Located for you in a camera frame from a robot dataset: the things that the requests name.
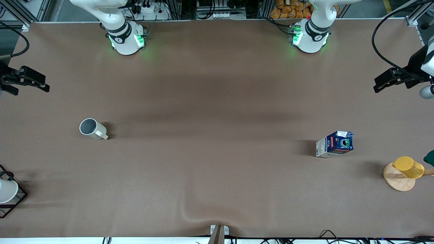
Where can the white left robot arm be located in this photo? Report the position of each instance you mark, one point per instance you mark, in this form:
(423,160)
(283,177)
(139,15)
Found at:
(310,42)

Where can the grey ceramic mug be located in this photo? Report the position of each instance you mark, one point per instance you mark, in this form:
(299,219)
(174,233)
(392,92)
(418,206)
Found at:
(96,131)

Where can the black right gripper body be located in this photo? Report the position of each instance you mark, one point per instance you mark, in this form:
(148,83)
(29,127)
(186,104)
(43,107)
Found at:
(4,78)

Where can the round wooden cup stand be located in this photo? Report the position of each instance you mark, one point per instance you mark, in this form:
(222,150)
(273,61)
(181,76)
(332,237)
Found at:
(398,183)

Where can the blue white milk carton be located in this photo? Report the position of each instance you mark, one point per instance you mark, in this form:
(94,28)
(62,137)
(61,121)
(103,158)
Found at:
(335,145)

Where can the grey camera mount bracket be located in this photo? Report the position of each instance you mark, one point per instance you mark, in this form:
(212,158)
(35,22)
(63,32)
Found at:
(218,234)

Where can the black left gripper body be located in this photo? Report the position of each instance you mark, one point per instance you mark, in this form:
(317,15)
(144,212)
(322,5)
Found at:
(414,65)

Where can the dark green object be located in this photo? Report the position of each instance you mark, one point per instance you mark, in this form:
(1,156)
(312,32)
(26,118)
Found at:
(430,158)

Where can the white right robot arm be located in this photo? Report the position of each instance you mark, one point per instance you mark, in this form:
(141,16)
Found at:
(125,44)

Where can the white cup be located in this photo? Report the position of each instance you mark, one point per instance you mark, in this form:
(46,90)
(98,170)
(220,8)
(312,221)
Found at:
(6,190)

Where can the white power strip with plugs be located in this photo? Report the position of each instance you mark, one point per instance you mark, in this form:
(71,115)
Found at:
(149,9)

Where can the small white power strip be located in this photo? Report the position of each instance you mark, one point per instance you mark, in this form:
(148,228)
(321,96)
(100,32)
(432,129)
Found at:
(225,15)

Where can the orange snack pile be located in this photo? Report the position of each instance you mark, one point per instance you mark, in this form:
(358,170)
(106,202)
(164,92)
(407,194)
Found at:
(291,10)

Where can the brown table cover cloth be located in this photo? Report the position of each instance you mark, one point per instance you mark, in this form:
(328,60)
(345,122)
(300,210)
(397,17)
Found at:
(217,84)

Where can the yellow plastic cup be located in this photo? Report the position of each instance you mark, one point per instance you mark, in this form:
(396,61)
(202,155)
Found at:
(408,167)

